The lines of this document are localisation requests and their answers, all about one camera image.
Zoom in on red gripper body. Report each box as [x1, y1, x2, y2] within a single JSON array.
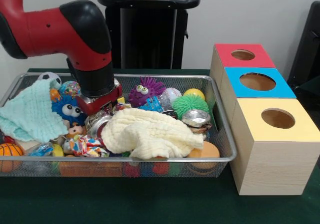
[[76, 84, 123, 116]]

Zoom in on silver drink can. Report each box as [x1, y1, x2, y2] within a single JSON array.
[[87, 116, 113, 138]]

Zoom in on shallow mesh bin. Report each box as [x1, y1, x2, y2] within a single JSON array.
[[0, 72, 238, 178]]

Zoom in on wooden box with three holes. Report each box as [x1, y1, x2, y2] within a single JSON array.
[[209, 43, 320, 196]]

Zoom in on blue spiky toy with eyes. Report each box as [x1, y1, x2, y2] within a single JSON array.
[[51, 94, 88, 127]]

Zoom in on small soccer ball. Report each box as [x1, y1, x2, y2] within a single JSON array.
[[37, 71, 62, 85]]

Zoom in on cream yellow cloth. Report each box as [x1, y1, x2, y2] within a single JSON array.
[[101, 108, 205, 159]]

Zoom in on mint green cloth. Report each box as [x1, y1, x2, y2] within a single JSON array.
[[0, 79, 70, 144]]

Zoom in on purple spiky toy with eyes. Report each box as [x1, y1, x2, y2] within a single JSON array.
[[128, 76, 166, 108]]

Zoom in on white baseball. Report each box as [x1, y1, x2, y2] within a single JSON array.
[[162, 87, 183, 102]]

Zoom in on small orange basketball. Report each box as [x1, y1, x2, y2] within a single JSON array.
[[0, 143, 24, 157]]

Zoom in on green spiky ball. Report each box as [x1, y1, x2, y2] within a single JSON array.
[[171, 95, 210, 120]]

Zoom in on dark green tablecloth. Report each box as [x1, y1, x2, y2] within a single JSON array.
[[0, 68, 320, 224], [298, 75, 320, 97]]

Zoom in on yellow ball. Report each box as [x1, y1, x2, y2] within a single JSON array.
[[183, 88, 206, 101]]

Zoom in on crushed silver can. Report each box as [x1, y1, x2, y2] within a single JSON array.
[[181, 109, 212, 129]]

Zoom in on black stand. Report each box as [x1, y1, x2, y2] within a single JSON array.
[[287, 0, 320, 85]]

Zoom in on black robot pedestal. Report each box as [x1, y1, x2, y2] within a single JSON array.
[[96, 0, 201, 69]]

